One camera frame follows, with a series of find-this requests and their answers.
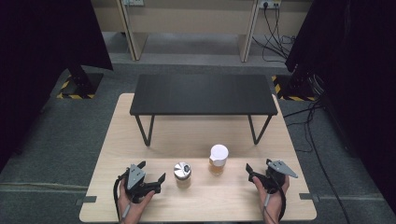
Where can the grey tape strip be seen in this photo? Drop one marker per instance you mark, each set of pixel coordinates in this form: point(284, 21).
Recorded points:
point(308, 197)
point(87, 199)

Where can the white wall socket with plugs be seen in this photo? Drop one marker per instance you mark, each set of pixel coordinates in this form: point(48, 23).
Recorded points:
point(270, 3)

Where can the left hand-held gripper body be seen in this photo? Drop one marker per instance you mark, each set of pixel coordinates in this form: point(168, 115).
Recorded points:
point(135, 178)

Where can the black curtain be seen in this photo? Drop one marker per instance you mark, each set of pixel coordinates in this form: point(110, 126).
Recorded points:
point(351, 68)
point(37, 62)

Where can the black stand base striped tape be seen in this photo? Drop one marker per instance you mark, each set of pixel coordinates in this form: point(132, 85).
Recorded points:
point(295, 88)
point(79, 84)

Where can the person's left hand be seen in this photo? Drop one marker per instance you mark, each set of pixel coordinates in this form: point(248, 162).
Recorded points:
point(134, 208)

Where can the person's right hand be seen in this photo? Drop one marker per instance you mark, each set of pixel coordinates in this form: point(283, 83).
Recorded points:
point(274, 205)

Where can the black metal shelf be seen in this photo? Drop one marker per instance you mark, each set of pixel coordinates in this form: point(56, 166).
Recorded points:
point(204, 93)

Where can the white wall socket strip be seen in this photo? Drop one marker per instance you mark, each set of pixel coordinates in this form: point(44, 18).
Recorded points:
point(133, 2)

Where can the beige wooden desk leg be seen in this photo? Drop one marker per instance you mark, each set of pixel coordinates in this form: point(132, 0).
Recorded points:
point(134, 37)
point(247, 37)

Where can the silver lid glass jar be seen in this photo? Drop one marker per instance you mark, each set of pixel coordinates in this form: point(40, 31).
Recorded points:
point(182, 173)

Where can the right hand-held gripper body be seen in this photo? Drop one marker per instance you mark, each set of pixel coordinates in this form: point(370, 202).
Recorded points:
point(277, 175)

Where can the white lid glass jar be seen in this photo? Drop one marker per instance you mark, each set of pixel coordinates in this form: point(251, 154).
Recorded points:
point(219, 157)

